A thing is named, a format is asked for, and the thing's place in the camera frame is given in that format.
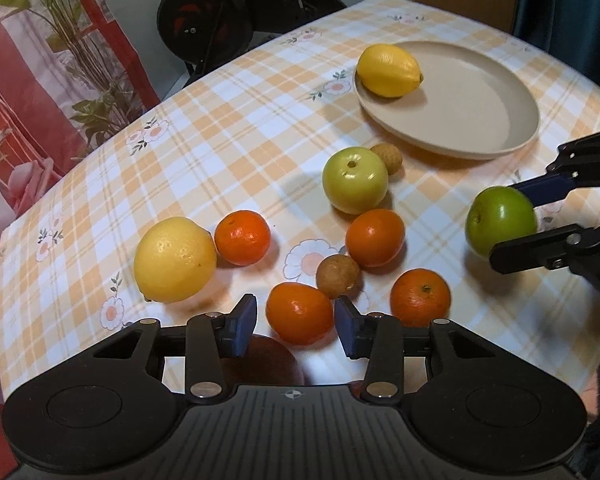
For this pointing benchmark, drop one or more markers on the dark green apple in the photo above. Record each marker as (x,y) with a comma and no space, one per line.
(495,220)

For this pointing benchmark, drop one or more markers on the yellow-green apple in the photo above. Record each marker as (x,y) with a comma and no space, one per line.
(355,180)

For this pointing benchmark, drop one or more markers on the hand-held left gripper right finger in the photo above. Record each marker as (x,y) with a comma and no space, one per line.
(347,330)

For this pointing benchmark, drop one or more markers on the orange tangerine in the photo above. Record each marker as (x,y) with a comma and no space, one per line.
(420,297)
(375,237)
(300,312)
(242,237)

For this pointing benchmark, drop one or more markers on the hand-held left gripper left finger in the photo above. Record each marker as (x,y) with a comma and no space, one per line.
(245,325)

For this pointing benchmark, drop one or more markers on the small brown longan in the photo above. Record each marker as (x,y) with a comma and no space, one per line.
(337,275)
(391,157)

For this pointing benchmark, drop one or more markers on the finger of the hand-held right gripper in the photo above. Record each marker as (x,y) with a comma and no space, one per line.
(530,255)
(545,189)

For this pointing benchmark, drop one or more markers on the pointed yellow lemon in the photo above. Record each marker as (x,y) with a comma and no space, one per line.
(387,70)

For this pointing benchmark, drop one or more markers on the black exercise bike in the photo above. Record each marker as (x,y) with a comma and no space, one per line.
(200,20)

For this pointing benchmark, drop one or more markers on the dark brownish red apple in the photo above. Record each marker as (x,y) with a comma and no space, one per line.
(270,365)

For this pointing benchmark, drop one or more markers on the teal curtain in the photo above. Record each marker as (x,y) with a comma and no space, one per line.
(570,10)

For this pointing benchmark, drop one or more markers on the beige round plate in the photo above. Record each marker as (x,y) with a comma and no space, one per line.
(460,105)

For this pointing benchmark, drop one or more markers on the printed backdrop cloth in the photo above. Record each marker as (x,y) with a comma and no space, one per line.
(30,85)

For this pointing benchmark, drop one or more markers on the round yellow lemon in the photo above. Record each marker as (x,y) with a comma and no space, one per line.
(175,260)

